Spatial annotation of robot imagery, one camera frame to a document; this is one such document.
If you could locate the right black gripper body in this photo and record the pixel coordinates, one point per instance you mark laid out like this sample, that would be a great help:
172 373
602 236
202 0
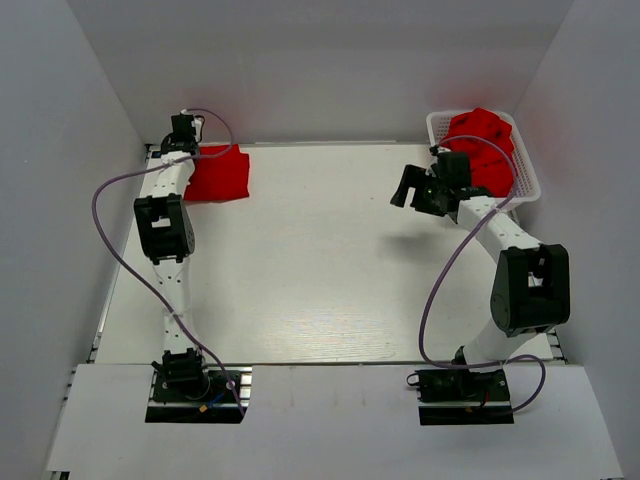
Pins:
420 187

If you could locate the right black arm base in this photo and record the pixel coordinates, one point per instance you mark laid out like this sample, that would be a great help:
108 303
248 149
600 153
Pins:
461 397

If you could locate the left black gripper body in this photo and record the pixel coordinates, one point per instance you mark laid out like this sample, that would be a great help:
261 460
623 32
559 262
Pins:
182 127

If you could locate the white plastic basket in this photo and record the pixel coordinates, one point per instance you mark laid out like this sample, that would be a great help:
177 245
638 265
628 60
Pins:
525 180

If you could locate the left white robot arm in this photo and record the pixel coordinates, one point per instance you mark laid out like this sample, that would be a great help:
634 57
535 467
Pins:
168 240

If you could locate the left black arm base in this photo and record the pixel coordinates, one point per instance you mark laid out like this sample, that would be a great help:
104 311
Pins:
212 403

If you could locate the red t shirt pile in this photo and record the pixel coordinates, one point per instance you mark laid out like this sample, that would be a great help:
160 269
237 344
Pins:
486 139

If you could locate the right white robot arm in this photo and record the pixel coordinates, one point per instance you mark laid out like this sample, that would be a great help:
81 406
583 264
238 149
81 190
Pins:
530 293

